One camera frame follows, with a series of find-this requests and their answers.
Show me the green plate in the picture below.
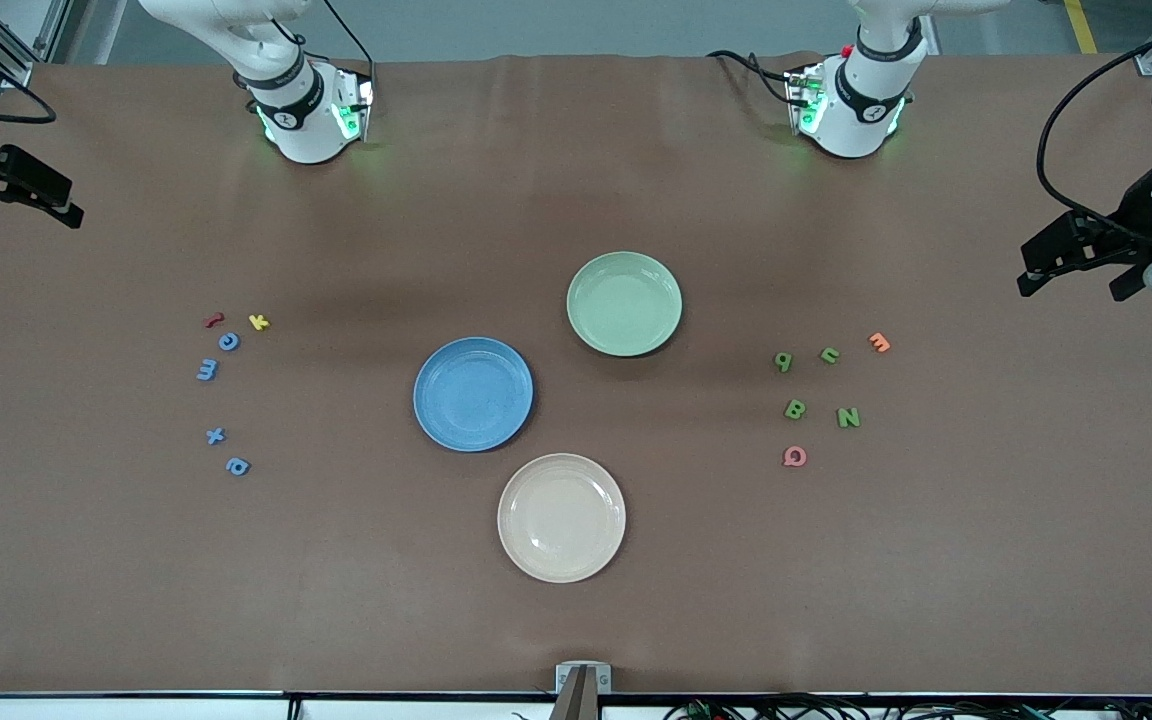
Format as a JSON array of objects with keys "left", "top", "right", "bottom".
[{"left": 566, "top": 250, "right": 684, "bottom": 358}]

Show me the black right base cable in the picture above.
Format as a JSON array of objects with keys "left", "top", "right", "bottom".
[{"left": 321, "top": 0, "right": 378, "bottom": 86}]

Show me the blue plate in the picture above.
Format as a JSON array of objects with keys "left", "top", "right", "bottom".
[{"left": 413, "top": 336, "right": 535, "bottom": 453}]

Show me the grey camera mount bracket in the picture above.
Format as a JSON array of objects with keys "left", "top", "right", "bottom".
[{"left": 551, "top": 662, "right": 613, "bottom": 720}]

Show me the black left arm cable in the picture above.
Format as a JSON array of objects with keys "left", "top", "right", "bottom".
[{"left": 1036, "top": 15, "right": 1152, "bottom": 241}]

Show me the beige plate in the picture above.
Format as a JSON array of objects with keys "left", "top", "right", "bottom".
[{"left": 497, "top": 453, "right": 627, "bottom": 584}]

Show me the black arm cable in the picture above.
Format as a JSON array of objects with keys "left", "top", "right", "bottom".
[
  {"left": 1036, "top": 15, "right": 1152, "bottom": 241},
  {"left": 0, "top": 75, "right": 59, "bottom": 126}
]

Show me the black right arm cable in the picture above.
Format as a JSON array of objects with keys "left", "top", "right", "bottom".
[{"left": 0, "top": 75, "right": 59, "bottom": 126}]

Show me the black base cable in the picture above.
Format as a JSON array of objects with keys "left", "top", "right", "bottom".
[
  {"left": 706, "top": 48, "right": 799, "bottom": 106},
  {"left": 321, "top": 0, "right": 378, "bottom": 86}
]

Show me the brown table cover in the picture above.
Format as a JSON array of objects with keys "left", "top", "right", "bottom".
[{"left": 0, "top": 52, "right": 1152, "bottom": 698}]

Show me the black left base cable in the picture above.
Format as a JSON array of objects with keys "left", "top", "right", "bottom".
[{"left": 706, "top": 48, "right": 799, "bottom": 106}]

